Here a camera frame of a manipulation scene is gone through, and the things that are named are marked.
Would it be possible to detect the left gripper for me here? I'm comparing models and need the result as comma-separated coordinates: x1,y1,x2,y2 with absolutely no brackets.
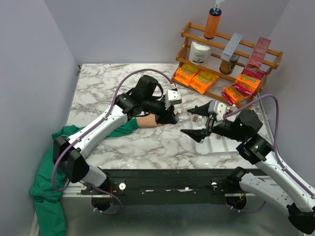
143,97,178,125

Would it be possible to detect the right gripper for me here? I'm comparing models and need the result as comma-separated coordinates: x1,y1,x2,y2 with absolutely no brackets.
180,99,245,142

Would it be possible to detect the mannequin hand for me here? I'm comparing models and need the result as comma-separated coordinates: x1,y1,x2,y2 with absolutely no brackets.
136,114,161,128

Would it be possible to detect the green jacket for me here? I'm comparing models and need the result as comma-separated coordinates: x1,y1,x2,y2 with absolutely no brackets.
30,118,140,236

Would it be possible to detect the blue nail polish bottle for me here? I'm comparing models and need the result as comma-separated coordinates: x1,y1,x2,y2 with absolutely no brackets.
174,109,182,123

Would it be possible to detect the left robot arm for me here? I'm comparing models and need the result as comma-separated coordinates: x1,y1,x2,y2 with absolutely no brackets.
53,75,182,194

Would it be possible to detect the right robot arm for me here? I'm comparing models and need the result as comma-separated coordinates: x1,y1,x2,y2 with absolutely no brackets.
181,100,315,235

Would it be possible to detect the white organizer tray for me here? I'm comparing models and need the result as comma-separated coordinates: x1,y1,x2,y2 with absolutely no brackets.
190,114,240,155

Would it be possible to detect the orange pink box lower right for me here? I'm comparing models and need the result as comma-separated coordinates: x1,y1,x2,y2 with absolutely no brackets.
221,86,251,105

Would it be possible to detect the orange pink box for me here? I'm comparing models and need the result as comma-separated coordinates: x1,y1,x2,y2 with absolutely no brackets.
221,86,251,105
235,69,265,93

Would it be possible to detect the orange box far left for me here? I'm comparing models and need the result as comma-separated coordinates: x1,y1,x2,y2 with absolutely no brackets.
174,63,199,86

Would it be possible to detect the wooden shelf rack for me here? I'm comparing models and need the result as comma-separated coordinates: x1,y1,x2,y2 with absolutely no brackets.
172,22,283,108

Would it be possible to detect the dark glass jar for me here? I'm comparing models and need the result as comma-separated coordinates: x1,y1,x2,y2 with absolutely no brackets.
219,54,240,75

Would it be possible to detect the orange pink box upper right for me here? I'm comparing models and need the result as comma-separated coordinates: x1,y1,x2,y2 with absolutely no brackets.
235,69,265,93

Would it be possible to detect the white jar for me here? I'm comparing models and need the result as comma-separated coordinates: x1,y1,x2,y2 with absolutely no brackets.
189,41,212,65

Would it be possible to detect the grey blue tall box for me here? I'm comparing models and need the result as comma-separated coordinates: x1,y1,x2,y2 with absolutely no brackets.
220,32,243,61

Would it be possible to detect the red tall box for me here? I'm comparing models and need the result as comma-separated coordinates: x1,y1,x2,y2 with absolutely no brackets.
245,37,271,72

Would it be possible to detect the orange spray bottle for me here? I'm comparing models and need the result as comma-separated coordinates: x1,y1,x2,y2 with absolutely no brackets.
204,0,224,39

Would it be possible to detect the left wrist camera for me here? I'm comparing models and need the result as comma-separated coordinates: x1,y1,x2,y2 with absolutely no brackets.
164,84,182,109

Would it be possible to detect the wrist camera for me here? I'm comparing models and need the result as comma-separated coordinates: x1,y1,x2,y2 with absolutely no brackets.
164,84,182,109
208,100,229,121

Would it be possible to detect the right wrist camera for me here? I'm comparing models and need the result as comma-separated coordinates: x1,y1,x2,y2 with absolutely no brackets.
208,100,229,121

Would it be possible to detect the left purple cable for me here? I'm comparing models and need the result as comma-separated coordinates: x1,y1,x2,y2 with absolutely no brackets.
51,68,177,215

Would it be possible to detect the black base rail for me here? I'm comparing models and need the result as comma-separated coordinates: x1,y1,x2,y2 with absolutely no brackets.
80,168,271,205

